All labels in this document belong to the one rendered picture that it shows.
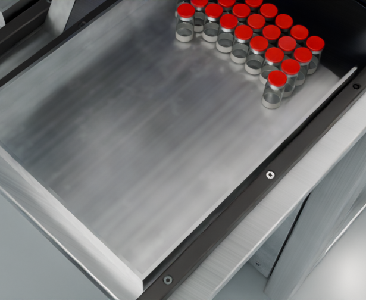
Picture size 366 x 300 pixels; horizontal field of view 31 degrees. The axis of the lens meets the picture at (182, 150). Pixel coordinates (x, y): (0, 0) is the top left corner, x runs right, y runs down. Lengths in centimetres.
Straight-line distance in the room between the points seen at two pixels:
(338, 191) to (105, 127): 44
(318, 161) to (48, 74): 32
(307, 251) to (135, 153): 62
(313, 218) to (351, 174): 19
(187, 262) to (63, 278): 97
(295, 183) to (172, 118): 15
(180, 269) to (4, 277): 102
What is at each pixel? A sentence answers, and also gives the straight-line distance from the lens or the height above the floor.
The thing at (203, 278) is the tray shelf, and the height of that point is 88.
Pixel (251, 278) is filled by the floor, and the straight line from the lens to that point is 159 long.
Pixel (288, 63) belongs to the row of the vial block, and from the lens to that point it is 72.
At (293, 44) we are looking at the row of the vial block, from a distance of 74.
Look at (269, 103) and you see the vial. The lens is 73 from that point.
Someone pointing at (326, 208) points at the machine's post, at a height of 54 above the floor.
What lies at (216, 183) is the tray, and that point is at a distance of 69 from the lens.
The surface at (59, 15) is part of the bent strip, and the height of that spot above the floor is 90.
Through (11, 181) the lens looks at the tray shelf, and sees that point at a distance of 70.
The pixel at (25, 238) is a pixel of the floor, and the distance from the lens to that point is 164.
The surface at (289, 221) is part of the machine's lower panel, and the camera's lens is 121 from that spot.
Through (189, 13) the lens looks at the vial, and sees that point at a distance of 75.
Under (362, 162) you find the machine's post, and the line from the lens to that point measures 94.
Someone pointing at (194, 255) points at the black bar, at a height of 90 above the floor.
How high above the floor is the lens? 149
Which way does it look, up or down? 61 degrees down
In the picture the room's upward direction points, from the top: 4 degrees clockwise
